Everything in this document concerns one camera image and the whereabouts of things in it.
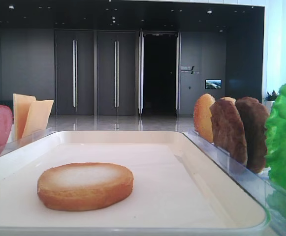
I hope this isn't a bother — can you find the upright bread slice right rack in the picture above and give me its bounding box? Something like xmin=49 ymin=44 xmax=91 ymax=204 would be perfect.
xmin=193 ymin=93 xmax=215 ymax=143

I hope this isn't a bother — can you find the inner brown meat patty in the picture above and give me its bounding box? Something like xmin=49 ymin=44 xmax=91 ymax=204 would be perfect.
xmin=210 ymin=99 xmax=248 ymax=166

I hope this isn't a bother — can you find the brown meat patty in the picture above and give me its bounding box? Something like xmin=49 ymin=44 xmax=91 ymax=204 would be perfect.
xmin=210 ymin=99 xmax=248 ymax=166
xmin=235 ymin=97 xmax=269 ymax=174

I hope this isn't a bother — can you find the bread slice on tray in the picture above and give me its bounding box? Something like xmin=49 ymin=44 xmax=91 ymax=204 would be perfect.
xmin=37 ymin=163 xmax=134 ymax=211

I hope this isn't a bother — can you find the inner yellow cheese slice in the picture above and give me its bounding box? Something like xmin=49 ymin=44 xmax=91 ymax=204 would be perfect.
xmin=22 ymin=100 xmax=54 ymax=138

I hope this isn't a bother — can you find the outer brown meat patty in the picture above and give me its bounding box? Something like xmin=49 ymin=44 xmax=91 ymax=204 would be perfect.
xmin=235 ymin=97 xmax=269 ymax=174

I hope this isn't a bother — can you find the outer orange cheese slice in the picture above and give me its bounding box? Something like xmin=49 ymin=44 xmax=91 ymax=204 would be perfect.
xmin=13 ymin=93 xmax=36 ymax=140

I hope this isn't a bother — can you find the grey double door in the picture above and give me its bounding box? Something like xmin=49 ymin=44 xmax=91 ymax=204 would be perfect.
xmin=55 ymin=30 xmax=138 ymax=116

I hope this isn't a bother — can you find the white rectangular tray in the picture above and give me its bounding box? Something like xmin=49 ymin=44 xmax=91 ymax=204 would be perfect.
xmin=0 ymin=131 xmax=270 ymax=236

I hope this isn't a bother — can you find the potted plant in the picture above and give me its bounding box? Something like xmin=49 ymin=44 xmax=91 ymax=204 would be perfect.
xmin=265 ymin=90 xmax=278 ymax=101

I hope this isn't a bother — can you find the wall display screen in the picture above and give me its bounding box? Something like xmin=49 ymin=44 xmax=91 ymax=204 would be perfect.
xmin=205 ymin=79 xmax=222 ymax=89

